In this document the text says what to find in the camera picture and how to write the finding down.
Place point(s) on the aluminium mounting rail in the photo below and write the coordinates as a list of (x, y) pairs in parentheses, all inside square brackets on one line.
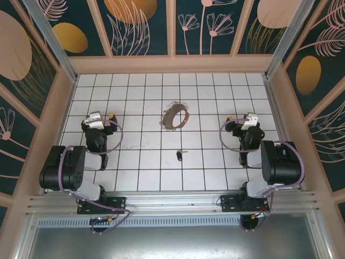
[(172, 201)]

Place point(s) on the black-headed key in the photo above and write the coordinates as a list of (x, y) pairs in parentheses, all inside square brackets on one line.
[(178, 156)]

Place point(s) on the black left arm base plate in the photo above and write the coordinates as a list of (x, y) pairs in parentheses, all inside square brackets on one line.
[(116, 203)]

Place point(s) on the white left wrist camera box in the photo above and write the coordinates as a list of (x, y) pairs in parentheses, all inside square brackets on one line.
[(93, 121)]

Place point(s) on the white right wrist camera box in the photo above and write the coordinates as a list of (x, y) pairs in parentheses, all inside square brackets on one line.
[(250, 120)]

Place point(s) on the grey metal sheet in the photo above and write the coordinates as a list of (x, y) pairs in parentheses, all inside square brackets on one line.
[(172, 242)]

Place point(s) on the aluminium table edge strip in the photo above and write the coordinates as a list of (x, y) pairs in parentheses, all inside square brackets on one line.
[(272, 102)]

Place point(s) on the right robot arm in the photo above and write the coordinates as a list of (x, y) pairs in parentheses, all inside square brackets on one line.
[(283, 164)]

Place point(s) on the aluminium frame upright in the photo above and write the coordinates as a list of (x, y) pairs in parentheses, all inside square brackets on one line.
[(25, 237), (320, 237)]

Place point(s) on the aluminium corner post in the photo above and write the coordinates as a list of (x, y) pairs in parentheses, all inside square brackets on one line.
[(285, 37), (51, 37)]

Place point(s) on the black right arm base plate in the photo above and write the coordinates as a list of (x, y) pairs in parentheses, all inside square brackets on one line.
[(231, 203)]

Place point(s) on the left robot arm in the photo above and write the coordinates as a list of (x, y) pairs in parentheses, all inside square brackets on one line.
[(67, 167)]

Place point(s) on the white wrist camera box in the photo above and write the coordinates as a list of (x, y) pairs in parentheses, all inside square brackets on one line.
[(250, 120), (93, 121)]

